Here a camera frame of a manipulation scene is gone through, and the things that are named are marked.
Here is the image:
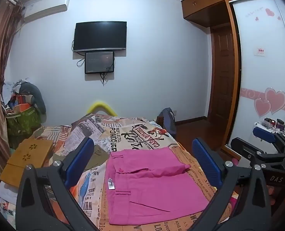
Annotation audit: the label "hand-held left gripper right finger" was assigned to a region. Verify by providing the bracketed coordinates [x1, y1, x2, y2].
[188, 138, 272, 231]

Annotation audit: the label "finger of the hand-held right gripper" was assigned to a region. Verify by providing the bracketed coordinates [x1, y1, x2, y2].
[230, 137, 285, 168]
[252, 127, 285, 150]

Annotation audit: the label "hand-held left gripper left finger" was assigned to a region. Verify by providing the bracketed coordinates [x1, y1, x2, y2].
[15, 137, 102, 231]

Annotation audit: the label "pink pants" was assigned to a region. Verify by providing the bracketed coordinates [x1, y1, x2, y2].
[104, 147, 210, 226]

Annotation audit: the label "olive green pants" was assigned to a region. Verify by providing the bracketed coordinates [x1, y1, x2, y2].
[84, 144, 110, 172]

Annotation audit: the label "yellow foam bed guard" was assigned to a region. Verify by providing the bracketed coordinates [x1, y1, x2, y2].
[88, 100, 117, 116]

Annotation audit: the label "blue grey backpack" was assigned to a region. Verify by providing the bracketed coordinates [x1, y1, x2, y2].
[158, 107, 177, 138]

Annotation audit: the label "wooden lap desk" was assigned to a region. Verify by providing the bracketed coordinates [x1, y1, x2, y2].
[0, 138, 54, 190]

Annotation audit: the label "newspaper print bed sheet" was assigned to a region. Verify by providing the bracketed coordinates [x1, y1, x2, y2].
[0, 114, 239, 231]

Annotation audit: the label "brown wooden door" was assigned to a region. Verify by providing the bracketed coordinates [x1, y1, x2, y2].
[209, 25, 237, 150]

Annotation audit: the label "pile of clothes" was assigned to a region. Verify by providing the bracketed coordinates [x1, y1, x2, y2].
[1, 77, 47, 116]

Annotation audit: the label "folded white cloth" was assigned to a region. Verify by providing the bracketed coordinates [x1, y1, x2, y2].
[0, 180, 19, 205]

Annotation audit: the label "wooden wardrobe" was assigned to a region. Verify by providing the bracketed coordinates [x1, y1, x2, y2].
[180, 0, 276, 154]

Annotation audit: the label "white air conditioner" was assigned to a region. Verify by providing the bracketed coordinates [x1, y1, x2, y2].
[23, 0, 71, 24]

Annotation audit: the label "black cable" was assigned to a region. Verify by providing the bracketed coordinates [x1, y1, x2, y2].
[71, 40, 86, 68]

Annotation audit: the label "small black wall monitor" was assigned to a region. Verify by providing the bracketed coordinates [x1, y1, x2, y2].
[85, 51, 115, 74]

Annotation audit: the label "black wall television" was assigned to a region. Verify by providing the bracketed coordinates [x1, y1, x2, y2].
[74, 21, 128, 53]

